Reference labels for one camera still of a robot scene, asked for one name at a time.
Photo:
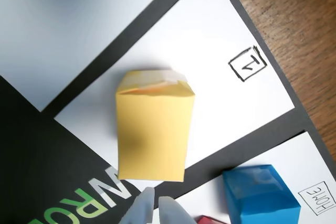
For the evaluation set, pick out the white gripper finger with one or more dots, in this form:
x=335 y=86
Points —
x=140 y=208
x=172 y=212

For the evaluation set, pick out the yellow paper box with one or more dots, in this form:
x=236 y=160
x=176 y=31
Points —
x=155 y=129

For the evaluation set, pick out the pink paper box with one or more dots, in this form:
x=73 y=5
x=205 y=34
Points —
x=207 y=220

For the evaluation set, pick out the blue paper box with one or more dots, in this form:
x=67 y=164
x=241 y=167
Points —
x=260 y=197

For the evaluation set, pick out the dark grey mat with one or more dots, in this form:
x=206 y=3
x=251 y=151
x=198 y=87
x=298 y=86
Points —
x=26 y=155

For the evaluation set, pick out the white paper sheet marked home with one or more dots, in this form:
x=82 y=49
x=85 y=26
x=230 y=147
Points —
x=309 y=171

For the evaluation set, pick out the white paper sheet marked 1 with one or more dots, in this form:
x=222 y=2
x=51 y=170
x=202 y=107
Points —
x=215 y=51

